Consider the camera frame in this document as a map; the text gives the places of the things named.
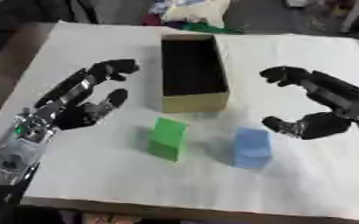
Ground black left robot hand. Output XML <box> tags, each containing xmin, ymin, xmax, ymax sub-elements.
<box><xmin>32</xmin><ymin>59</ymin><xmax>142</xmax><ymax>131</ymax></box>

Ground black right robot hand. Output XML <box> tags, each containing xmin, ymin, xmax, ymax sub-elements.
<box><xmin>257</xmin><ymin>66</ymin><xmax>359</xmax><ymax>141</ymax></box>

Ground tan cardboard box black inside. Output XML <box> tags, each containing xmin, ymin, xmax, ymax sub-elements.
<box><xmin>150</xmin><ymin>33</ymin><xmax>232</xmax><ymax>114</ymax></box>

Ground blue rectangular block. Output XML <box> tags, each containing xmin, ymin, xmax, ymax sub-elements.
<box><xmin>231</xmin><ymin>125</ymin><xmax>273</xmax><ymax>170</ymax></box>

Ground green rectangular block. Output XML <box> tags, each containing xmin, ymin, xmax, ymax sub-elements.
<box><xmin>145</xmin><ymin>116</ymin><xmax>191</xmax><ymax>163</ymax></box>

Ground white chair leg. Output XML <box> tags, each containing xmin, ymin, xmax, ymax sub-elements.
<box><xmin>339</xmin><ymin>0</ymin><xmax>359</xmax><ymax>33</ymax></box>

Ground green cloth item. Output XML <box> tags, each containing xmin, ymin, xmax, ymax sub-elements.
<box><xmin>180</xmin><ymin>22</ymin><xmax>246</xmax><ymax>35</ymax></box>

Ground pale yellow bag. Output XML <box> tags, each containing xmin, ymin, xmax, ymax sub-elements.
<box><xmin>159</xmin><ymin>0</ymin><xmax>232</xmax><ymax>29</ymax></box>

